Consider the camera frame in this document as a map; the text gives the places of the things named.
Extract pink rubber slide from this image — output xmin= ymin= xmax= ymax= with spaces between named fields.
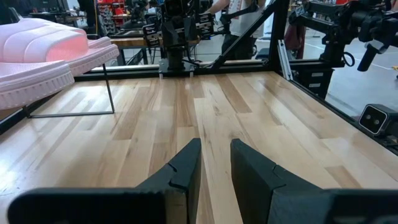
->
xmin=0 ymin=17 xmax=121 ymax=77
xmin=0 ymin=60 xmax=76 ymax=110

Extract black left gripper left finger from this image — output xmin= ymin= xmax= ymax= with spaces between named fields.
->
xmin=7 ymin=138 xmax=202 ymax=224

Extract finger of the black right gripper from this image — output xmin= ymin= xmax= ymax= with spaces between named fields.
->
xmin=183 ymin=17 xmax=199 ymax=41
xmin=162 ymin=21 xmax=180 ymax=47

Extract wooden top desk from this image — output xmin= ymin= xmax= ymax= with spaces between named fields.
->
xmin=110 ymin=35 xmax=200 ymax=66

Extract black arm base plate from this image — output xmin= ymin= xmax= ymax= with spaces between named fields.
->
xmin=157 ymin=57 xmax=196 ymax=78

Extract black controller box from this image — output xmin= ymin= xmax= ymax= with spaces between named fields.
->
xmin=297 ymin=67 xmax=335 ymax=101

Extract black table-level camera box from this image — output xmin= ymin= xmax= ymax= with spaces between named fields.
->
xmin=358 ymin=103 xmax=398 ymax=138

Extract black aluminium rig frame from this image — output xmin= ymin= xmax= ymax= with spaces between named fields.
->
xmin=73 ymin=0 xmax=398 ymax=156

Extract red storage shelf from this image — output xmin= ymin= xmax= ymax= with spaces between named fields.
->
xmin=96 ymin=0 xmax=129 ymax=29

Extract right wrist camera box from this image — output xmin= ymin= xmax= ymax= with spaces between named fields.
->
xmin=163 ymin=0 xmax=187 ymax=18

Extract wooden shelf with black frame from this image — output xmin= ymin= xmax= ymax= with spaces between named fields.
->
xmin=0 ymin=6 xmax=115 ymax=135

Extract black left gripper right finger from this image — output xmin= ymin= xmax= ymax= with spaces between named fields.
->
xmin=230 ymin=138 xmax=398 ymax=224

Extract person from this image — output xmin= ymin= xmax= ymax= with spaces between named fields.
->
xmin=205 ymin=0 xmax=269 ymax=60

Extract silver aluminium bracket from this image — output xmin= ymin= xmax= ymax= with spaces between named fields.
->
xmin=277 ymin=39 xmax=294 ymax=82

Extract maroon cloth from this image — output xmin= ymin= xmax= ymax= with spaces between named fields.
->
xmin=284 ymin=23 xmax=307 ymax=60

